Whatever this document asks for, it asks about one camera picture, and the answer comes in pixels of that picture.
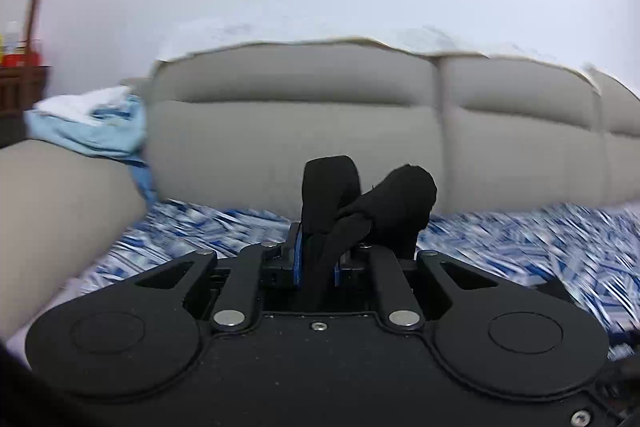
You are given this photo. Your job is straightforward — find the white paper sheet on wall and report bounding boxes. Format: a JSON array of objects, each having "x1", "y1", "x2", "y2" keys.
[{"x1": 155, "y1": 22, "x2": 640, "y2": 100}]

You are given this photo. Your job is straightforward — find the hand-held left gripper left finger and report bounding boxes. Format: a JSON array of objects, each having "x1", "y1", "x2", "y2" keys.
[{"x1": 134, "y1": 222, "x2": 305, "y2": 333}]

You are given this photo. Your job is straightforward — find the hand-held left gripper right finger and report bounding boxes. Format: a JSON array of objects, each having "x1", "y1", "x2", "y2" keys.
[{"x1": 330, "y1": 244, "x2": 493, "y2": 333}]

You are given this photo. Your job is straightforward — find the beige fabric sofa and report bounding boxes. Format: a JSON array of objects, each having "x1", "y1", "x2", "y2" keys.
[{"x1": 0, "y1": 34, "x2": 640, "y2": 343}]

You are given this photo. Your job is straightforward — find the red box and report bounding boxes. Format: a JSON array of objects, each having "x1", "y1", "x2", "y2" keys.
[{"x1": 2, "y1": 52, "x2": 43, "y2": 68}]

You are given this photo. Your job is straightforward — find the white crumpled cloth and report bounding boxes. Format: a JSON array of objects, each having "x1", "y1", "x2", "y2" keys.
[{"x1": 35, "y1": 86, "x2": 133, "y2": 125}]

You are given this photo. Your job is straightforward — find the light blue crumpled cloth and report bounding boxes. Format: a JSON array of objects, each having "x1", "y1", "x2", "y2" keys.
[{"x1": 25, "y1": 94, "x2": 158, "y2": 202}]

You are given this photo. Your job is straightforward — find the black pants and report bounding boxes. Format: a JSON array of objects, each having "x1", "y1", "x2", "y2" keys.
[{"x1": 300, "y1": 154, "x2": 438, "y2": 313}]

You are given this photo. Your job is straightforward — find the blue white patterned blanket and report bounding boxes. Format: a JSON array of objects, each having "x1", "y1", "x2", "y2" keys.
[{"x1": 65, "y1": 199, "x2": 640, "y2": 358}]

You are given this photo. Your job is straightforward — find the brown wooden chair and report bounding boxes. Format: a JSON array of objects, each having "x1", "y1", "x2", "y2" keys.
[{"x1": 0, "y1": 0, "x2": 78, "y2": 148}]

